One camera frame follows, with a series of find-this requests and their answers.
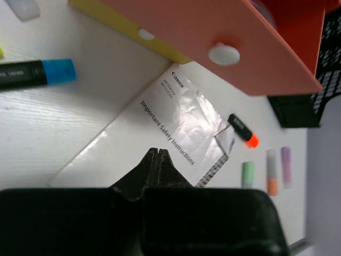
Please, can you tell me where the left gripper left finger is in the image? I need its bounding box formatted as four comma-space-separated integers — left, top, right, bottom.
0, 148, 158, 256

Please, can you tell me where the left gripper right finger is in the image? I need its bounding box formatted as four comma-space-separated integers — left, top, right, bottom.
141, 148, 289, 255

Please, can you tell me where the pastel green highlighter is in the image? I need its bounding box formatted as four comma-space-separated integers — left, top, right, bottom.
241, 162, 255, 188

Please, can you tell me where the pastel orange highlighter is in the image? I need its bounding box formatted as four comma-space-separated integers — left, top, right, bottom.
266, 149, 278, 196

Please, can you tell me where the pastel purple highlighter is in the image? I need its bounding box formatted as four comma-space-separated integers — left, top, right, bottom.
280, 147, 292, 189

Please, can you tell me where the orange top drawer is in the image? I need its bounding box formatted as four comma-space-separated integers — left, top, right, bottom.
106, 1, 340, 96

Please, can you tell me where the pastel blue highlighter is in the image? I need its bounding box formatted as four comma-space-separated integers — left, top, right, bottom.
5, 0, 40, 21

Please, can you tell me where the white safety instructions booklet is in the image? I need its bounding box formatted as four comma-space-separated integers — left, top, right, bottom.
49, 64, 236, 188

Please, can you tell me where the black orange highlighter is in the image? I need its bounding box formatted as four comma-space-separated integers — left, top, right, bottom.
228, 114, 259, 148

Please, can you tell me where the black file organizer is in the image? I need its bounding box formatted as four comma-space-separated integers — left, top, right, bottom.
267, 9, 341, 129

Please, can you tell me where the black blue highlighter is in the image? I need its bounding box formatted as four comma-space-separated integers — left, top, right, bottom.
1, 59, 77, 91

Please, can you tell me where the black yellow highlighter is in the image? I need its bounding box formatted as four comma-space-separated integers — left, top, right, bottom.
0, 48, 4, 59

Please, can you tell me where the yellow bottom drawer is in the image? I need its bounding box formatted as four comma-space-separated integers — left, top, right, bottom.
69, 0, 192, 65

